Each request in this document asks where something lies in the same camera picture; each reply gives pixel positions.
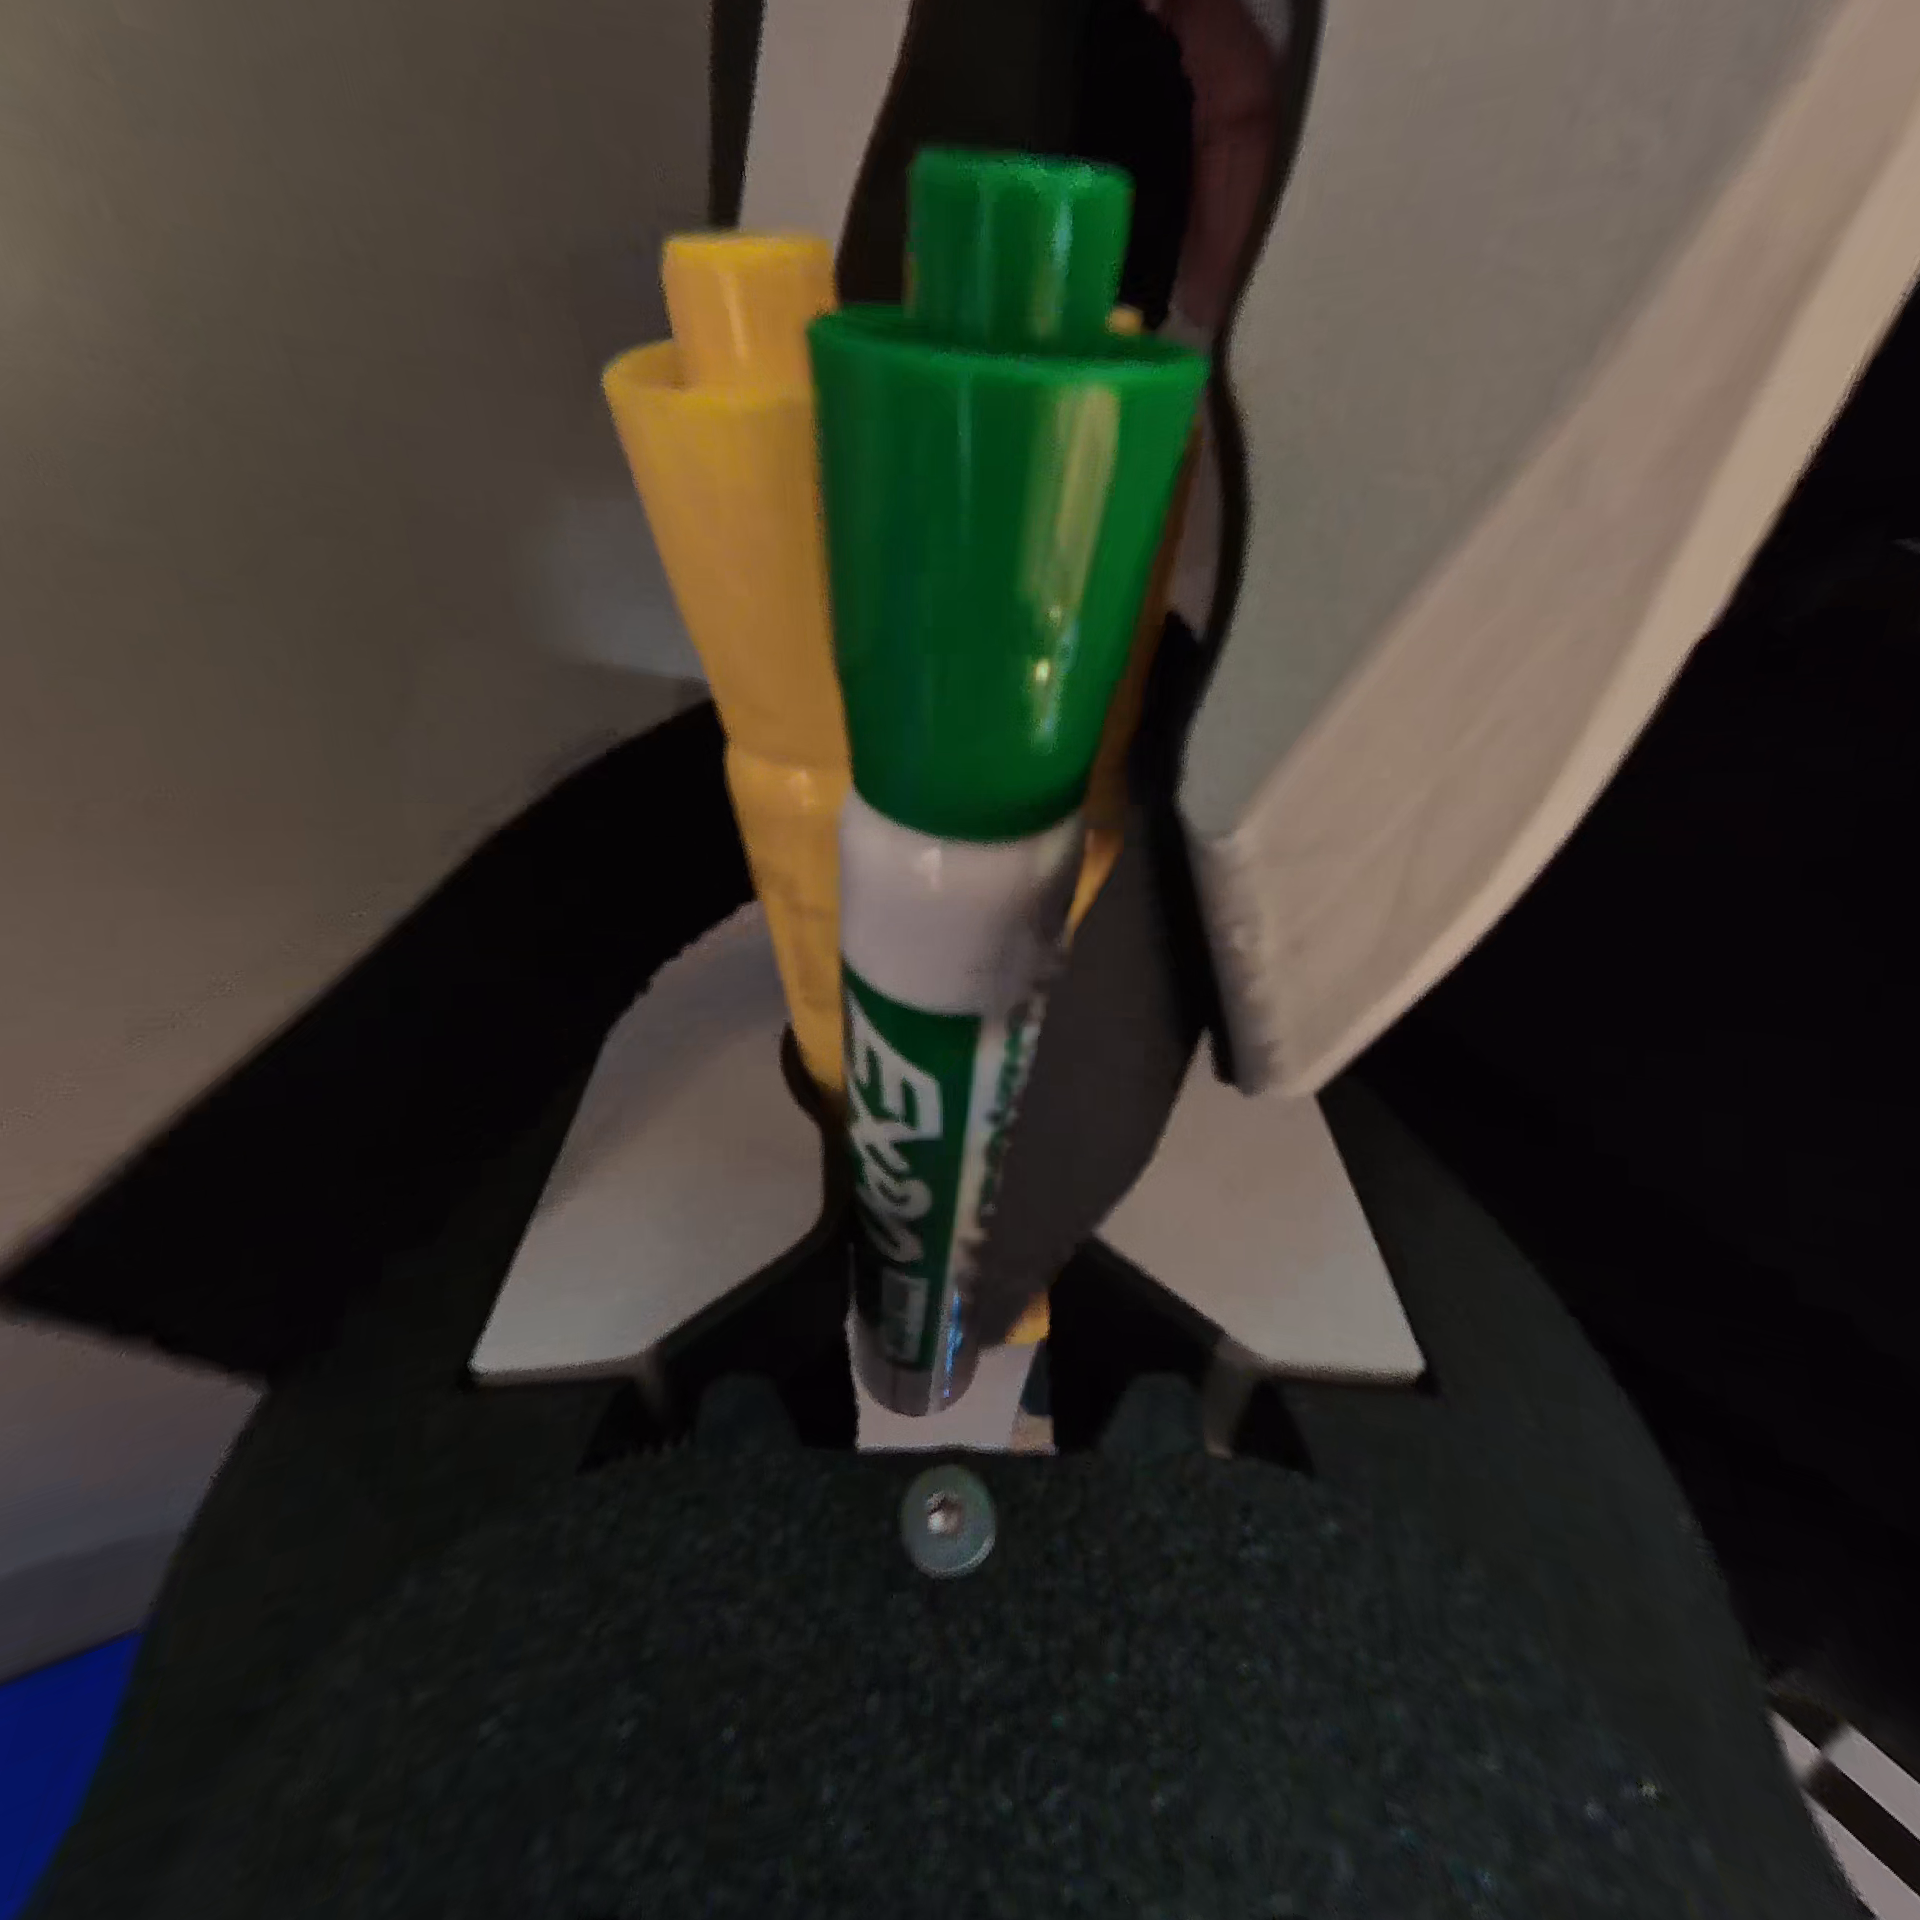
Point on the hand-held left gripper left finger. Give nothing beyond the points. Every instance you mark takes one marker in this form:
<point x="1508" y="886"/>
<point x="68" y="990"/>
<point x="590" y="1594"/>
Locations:
<point x="644" y="1201"/>

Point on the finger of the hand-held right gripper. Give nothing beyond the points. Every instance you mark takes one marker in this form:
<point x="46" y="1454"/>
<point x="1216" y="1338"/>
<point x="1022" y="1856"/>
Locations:
<point x="802" y="105"/>
<point x="1500" y="451"/>

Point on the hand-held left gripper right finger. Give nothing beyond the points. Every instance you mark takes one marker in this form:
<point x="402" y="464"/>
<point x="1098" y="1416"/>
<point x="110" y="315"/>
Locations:
<point x="1275" y="1243"/>

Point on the green dry-erase marker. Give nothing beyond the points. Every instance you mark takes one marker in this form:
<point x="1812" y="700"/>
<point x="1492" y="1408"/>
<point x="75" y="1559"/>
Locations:
<point x="991" y="599"/>

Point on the person's black clothing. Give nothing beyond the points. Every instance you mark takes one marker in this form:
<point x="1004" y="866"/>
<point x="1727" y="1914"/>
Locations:
<point x="1650" y="1201"/>

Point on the blue panel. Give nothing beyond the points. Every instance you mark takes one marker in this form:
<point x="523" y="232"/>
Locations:
<point x="54" y="1799"/>

